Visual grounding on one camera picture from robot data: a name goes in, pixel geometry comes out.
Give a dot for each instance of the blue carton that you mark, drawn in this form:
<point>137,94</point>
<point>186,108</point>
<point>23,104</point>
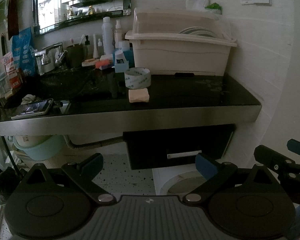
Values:
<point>128,53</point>

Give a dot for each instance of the chrome faucet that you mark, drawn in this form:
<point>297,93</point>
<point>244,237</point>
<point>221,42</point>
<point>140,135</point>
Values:
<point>48,56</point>

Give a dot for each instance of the beige soap bar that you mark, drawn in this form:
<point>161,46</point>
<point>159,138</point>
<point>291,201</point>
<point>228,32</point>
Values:
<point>139,95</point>

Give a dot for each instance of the crumpled grey cloth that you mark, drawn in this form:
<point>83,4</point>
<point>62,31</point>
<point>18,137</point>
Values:
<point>28,99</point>

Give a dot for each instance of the stack of white plates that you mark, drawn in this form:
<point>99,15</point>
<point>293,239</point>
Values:
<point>200,32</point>

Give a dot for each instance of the beige plastic dish rack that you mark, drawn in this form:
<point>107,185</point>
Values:
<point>180,55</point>

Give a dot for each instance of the orange soap box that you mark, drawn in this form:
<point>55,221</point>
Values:
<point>103,64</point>

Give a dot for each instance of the brown hanging towel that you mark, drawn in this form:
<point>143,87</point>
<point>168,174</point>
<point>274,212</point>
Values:
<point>13,12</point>

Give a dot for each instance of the dark pump bottle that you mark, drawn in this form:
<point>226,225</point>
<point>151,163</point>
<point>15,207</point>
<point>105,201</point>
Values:
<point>88,46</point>

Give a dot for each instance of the white toothbrush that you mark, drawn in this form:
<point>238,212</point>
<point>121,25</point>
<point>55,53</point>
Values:
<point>81,40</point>

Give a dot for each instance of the smartphone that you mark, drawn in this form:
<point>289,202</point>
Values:
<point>32,108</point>

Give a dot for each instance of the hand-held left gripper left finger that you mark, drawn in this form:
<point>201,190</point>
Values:
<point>92,165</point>

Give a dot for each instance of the red and white packets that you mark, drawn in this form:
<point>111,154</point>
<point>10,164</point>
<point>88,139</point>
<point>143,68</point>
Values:
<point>12,72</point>

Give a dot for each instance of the white soap dish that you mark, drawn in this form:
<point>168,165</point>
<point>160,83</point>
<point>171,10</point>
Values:
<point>88,62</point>

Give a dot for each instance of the white toilet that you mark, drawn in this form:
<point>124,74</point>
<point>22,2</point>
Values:
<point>165,182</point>

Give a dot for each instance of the tall white bottle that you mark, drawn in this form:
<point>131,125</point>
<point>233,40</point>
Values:
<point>107,36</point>

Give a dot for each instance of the dark green cup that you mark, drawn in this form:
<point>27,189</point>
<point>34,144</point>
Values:
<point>76,56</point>

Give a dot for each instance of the pink-tipped toothbrush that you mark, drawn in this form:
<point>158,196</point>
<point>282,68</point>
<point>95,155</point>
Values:
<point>71,42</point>

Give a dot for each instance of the teal plastic basin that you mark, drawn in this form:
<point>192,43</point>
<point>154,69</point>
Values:
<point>42,151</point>

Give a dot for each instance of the black drawer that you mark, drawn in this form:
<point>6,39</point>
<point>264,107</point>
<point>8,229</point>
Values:
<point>150,142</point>

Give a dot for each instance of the black plastic bag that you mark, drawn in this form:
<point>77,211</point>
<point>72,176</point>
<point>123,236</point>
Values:
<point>1,185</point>

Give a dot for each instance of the green plastic bag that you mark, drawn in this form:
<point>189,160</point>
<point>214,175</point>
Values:
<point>213,7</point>

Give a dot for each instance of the white spray bottle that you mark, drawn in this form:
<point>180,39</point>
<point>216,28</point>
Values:
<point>118,33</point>

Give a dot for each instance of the white tube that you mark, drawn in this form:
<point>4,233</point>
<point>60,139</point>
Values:
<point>119,56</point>

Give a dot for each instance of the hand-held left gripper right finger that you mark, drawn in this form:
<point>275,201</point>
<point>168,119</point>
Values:
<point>205,168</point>

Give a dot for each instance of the blue plastic packet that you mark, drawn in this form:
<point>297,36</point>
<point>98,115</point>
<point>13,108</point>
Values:
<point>23,52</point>

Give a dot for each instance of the black hanging brush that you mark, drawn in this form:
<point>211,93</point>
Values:
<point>3,47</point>

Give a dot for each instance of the clear tape roll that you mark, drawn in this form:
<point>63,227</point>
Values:
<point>137,78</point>

